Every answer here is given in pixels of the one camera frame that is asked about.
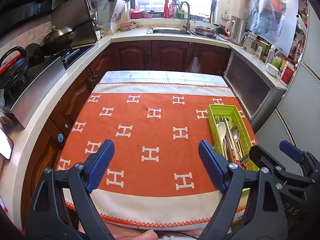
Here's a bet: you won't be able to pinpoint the wooden chopstick pair red end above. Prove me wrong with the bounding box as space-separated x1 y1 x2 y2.
225 120 241 166

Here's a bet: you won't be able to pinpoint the kitchen sink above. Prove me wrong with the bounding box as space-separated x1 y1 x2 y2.
147 27 190 35

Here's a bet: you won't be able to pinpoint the wok on stove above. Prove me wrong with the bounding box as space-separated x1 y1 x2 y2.
41 19 92 46

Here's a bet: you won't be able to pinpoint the red bottle on windowsill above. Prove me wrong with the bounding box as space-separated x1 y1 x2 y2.
164 0 169 18

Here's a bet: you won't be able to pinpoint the orange H-pattern cloth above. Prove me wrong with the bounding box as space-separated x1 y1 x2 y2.
55 76 239 231

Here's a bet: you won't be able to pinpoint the steel spoon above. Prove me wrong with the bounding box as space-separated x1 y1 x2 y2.
231 126 244 159

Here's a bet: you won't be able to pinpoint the dark wood cabinets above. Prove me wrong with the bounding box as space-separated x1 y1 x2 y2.
21 41 231 224

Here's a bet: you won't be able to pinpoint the white ceramic spoon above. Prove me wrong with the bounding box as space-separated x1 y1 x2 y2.
216 121 232 161

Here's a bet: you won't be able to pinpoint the steel electric kettle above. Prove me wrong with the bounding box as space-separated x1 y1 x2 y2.
225 16 247 46

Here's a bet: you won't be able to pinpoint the gas stove top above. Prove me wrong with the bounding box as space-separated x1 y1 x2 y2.
34 44 94 72

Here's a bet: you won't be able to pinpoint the black pressure cooker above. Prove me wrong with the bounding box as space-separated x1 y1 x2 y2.
1 46 29 94

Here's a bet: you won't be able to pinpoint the white refrigerator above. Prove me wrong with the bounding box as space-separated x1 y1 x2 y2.
254 2 320 178

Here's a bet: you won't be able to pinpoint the green plastic utensil tray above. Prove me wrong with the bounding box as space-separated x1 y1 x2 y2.
208 104 259 171

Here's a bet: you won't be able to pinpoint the steel faucet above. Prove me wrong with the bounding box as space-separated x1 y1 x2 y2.
178 1 190 32

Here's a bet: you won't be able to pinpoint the white bowl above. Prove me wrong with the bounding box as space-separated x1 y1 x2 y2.
265 63 279 77

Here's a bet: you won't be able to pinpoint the silver oven appliance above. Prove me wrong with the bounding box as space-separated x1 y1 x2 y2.
223 46 287 132

